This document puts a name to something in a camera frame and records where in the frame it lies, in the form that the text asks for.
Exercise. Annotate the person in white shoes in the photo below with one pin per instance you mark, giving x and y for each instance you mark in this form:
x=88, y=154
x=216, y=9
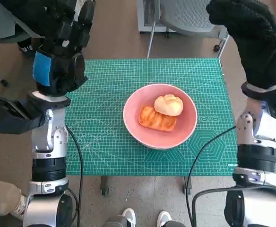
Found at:
x=128, y=216

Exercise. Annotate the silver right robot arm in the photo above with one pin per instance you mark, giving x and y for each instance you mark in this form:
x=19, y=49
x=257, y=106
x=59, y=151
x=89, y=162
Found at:
x=249, y=132

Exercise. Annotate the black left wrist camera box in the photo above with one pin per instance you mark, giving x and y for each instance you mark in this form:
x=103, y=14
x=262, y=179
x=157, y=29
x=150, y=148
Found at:
x=10, y=113

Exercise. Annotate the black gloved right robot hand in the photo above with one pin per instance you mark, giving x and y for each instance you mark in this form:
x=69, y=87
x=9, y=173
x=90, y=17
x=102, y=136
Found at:
x=256, y=42

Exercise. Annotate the pink bowl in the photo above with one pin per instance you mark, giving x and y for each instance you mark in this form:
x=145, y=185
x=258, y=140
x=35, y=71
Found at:
x=133, y=118

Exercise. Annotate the green cutting mat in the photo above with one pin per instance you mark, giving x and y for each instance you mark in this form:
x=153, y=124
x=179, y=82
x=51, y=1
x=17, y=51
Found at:
x=105, y=82

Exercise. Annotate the person in beige trousers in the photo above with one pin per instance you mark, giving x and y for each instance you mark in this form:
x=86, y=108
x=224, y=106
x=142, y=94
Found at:
x=3, y=196

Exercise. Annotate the grey mesh office chair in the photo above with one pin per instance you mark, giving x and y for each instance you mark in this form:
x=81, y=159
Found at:
x=190, y=14

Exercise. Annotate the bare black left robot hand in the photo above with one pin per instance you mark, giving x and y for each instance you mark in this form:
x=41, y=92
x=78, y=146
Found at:
x=62, y=68

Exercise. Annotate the person in black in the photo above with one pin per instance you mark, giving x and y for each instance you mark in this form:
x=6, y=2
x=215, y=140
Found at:
x=34, y=16

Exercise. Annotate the black table foot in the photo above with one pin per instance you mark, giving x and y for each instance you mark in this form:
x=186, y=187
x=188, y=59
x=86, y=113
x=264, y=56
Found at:
x=187, y=184
x=105, y=185

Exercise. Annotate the rectangular striped toy bread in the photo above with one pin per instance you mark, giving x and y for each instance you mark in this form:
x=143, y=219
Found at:
x=157, y=121

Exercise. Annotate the white vented cabinet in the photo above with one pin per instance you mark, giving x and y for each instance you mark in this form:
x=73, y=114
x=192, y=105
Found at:
x=148, y=14

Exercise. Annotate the round toy bread bun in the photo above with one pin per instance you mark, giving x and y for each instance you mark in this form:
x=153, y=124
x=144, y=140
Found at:
x=168, y=105

